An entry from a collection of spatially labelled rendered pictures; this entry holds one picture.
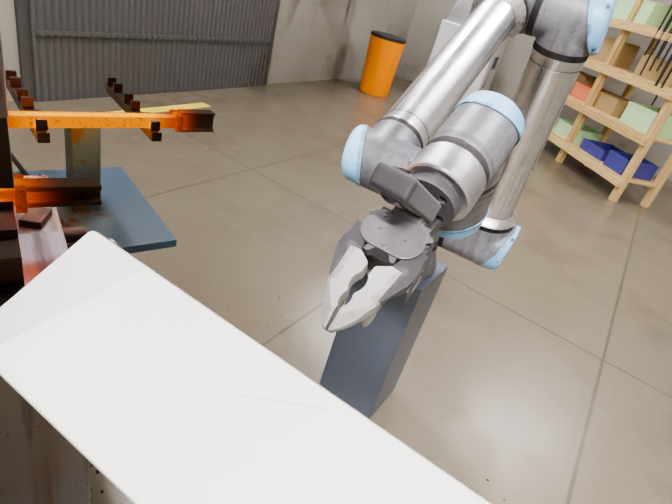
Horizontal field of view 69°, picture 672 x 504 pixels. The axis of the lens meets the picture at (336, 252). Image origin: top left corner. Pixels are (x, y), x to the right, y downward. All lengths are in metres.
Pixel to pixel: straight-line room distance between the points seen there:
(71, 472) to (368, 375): 1.04
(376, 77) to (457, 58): 5.53
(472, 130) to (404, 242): 0.17
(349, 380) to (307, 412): 1.56
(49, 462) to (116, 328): 0.64
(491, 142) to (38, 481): 0.80
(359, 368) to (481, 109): 1.23
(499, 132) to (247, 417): 0.49
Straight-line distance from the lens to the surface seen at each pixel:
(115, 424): 0.24
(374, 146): 0.74
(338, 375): 1.79
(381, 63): 6.42
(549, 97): 1.20
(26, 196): 0.74
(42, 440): 0.85
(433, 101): 0.84
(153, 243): 1.19
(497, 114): 0.64
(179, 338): 0.24
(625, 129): 5.61
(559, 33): 1.16
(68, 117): 1.09
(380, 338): 1.61
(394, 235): 0.51
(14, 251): 0.68
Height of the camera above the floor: 1.36
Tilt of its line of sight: 30 degrees down
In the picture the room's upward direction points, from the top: 16 degrees clockwise
